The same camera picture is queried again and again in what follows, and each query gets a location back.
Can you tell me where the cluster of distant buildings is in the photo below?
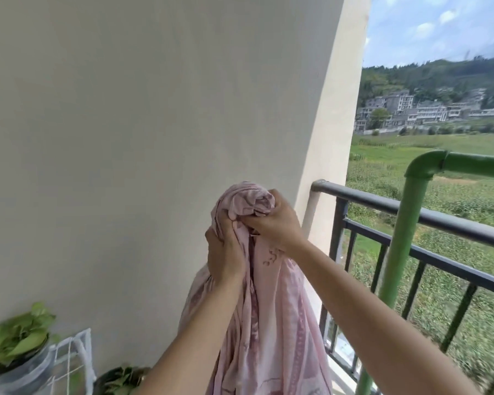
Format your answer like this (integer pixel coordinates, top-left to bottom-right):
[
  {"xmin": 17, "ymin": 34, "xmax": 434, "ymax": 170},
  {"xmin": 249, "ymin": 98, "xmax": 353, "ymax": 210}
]
[{"xmin": 354, "ymin": 88, "xmax": 494, "ymax": 134}]

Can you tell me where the clear plastic plant container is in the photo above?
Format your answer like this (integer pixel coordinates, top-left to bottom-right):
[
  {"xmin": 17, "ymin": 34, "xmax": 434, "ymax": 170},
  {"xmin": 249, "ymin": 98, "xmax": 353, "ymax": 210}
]
[{"xmin": 0, "ymin": 345, "xmax": 58, "ymax": 395}]

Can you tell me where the person's left forearm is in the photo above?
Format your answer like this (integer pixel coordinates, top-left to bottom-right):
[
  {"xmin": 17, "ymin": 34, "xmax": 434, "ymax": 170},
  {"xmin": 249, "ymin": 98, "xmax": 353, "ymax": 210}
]
[{"xmin": 133, "ymin": 272, "xmax": 248, "ymax": 395}]

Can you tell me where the dark metal balcony railing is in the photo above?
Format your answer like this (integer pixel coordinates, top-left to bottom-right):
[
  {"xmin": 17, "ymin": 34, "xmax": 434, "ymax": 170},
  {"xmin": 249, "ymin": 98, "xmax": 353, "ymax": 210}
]
[{"xmin": 310, "ymin": 179, "xmax": 494, "ymax": 395}]

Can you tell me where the small green potted plant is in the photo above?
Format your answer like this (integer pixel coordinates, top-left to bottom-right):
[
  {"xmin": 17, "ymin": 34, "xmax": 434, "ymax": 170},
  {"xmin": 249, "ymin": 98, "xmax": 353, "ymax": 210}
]
[{"xmin": 93, "ymin": 366, "xmax": 151, "ymax": 395}]

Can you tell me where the person's right forearm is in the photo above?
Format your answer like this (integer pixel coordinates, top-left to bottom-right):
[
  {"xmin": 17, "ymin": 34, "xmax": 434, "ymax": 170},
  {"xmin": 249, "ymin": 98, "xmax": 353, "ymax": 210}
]
[{"xmin": 286, "ymin": 238, "xmax": 480, "ymax": 395}]

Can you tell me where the person's right hand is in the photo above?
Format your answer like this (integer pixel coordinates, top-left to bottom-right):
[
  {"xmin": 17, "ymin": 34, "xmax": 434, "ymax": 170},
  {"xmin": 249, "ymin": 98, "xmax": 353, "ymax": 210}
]
[{"xmin": 243, "ymin": 189, "xmax": 309, "ymax": 254}]

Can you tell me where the person's left hand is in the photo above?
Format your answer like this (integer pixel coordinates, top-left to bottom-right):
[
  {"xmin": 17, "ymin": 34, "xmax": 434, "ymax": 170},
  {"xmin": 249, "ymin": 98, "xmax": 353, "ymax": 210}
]
[{"xmin": 205, "ymin": 220, "xmax": 248, "ymax": 288}]

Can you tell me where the green pipe drying rack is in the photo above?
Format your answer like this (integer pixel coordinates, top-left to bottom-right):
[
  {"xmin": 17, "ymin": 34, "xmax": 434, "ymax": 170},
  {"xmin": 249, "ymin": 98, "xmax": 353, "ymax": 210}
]
[{"xmin": 355, "ymin": 150, "xmax": 494, "ymax": 395}]

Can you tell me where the green leafy plant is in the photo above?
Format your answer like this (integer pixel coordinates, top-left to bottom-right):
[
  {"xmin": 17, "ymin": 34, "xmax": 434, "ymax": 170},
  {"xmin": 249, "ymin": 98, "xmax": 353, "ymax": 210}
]
[{"xmin": 0, "ymin": 302, "xmax": 57, "ymax": 368}]

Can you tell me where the white wire rack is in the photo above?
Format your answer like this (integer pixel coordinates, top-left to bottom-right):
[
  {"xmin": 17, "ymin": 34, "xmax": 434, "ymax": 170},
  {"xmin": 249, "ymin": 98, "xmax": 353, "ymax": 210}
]
[{"xmin": 49, "ymin": 328, "xmax": 96, "ymax": 395}]

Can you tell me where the pink patterned cloth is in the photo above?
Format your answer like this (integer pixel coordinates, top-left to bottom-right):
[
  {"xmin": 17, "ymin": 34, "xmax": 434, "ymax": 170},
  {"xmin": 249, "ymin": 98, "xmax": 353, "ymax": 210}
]
[{"xmin": 178, "ymin": 181, "xmax": 334, "ymax": 395}]

